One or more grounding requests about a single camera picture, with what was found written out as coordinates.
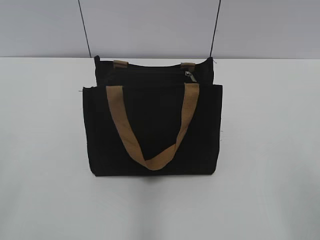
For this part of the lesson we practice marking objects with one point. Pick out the black canvas tote bag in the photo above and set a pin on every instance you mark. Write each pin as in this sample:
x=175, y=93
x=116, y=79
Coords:
x=149, y=121

